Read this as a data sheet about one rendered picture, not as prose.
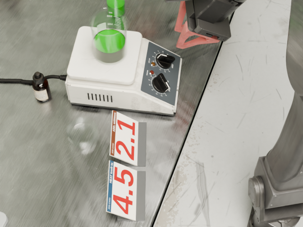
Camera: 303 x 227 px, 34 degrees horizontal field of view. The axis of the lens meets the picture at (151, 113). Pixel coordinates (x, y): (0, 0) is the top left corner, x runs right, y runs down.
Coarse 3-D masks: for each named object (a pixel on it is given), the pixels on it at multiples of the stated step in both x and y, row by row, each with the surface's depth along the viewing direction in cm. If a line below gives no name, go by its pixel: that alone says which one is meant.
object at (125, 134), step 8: (120, 120) 88; (128, 120) 90; (120, 128) 88; (128, 128) 89; (120, 136) 87; (128, 136) 88; (120, 144) 86; (128, 144) 87; (120, 152) 85; (128, 152) 86
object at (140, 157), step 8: (112, 112) 88; (112, 120) 87; (136, 128) 90; (144, 128) 91; (136, 136) 90; (144, 136) 90; (136, 144) 89; (144, 144) 89; (136, 152) 88; (144, 152) 88; (120, 160) 87; (128, 160) 86; (136, 160) 87; (144, 160) 87
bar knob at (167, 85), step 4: (156, 76) 91; (160, 76) 89; (164, 76) 90; (156, 80) 90; (160, 80) 90; (164, 80) 89; (152, 84) 90; (156, 84) 90; (160, 84) 90; (164, 84) 89; (168, 84) 90; (156, 88) 90; (160, 88) 90; (164, 88) 90; (168, 88) 89
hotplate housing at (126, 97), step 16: (144, 48) 93; (144, 64) 91; (64, 80) 93; (80, 80) 88; (80, 96) 91; (96, 96) 90; (112, 96) 89; (128, 96) 89; (144, 96) 88; (176, 96) 92; (144, 112) 93; (160, 112) 92
